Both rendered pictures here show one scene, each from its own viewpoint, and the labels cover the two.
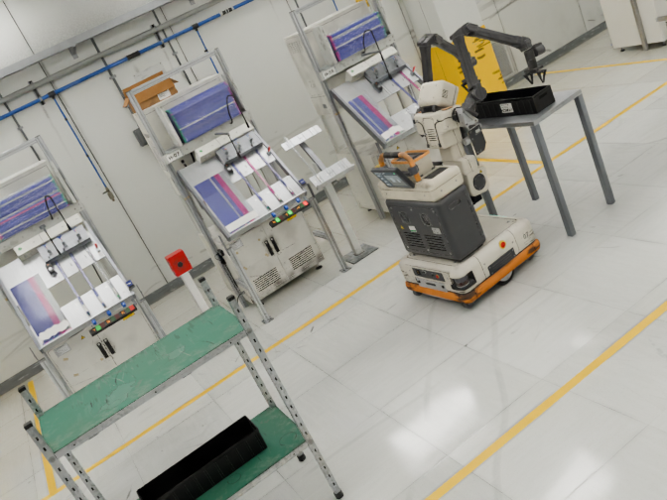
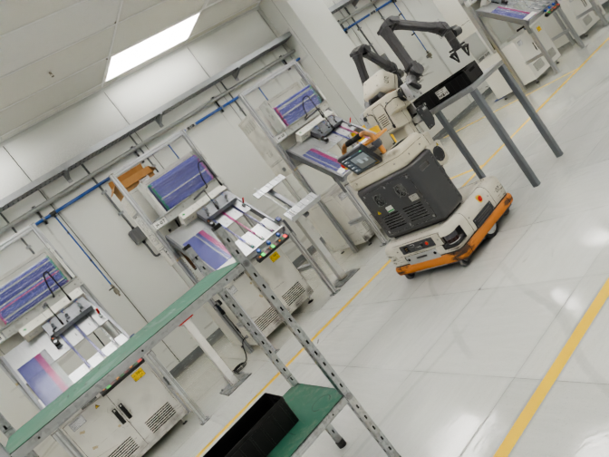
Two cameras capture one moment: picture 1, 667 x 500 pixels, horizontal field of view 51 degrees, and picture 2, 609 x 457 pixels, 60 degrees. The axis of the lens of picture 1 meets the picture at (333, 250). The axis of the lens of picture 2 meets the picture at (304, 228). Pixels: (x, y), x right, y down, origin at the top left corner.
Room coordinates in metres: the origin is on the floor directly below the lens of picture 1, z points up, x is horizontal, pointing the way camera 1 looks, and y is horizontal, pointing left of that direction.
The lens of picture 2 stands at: (0.87, 0.48, 1.13)
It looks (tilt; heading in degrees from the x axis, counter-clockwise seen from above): 7 degrees down; 352
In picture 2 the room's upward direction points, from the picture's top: 37 degrees counter-clockwise
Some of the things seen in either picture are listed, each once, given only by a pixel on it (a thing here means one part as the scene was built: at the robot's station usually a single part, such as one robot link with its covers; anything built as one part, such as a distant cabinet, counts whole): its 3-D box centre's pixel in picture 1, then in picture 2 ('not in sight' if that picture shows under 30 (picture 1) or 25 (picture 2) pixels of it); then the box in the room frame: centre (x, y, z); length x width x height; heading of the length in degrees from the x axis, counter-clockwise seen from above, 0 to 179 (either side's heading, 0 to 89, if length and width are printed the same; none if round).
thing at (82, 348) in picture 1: (85, 312); (98, 383); (4.95, 1.82, 0.66); 1.01 x 0.73 x 1.31; 20
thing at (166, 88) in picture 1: (163, 84); (142, 171); (5.75, 0.64, 1.82); 0.68 x 0.30 x 0.20; 110
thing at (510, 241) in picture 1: (466, 255); (447, 226); (4.08, -0.75, 0.16); 0.67 x 0.64 x 0.25; 114
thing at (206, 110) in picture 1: (203, 111); (180, 182); (5.51, 0.44, 1.52); 0.51 x 0.13 x 0.27; 110
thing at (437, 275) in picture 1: (429, 274); (417, 245); (3.93, -0.46, 0.23); 0.41 x 0.02 x 0.08; 24
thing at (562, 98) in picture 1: (534, 164); (479, 140); (4.40, -1.46, 0.40); 0.70 x 0.45 x 0.80; 24
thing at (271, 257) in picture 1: (262, 249); (256, 297); (5.61, 0.53, 0.31); 0.70 x 0.65 x 0.62; 110
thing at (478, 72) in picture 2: (509, 102); (443, 91); (4.39, -1.43, 0.86); 0.57 x 0.17 x 0.11; 25
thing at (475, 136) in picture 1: (461, 137); (410, 121); (4.20, -1.02, 0.84); 0.28 x 0.16 x 0.22; 24
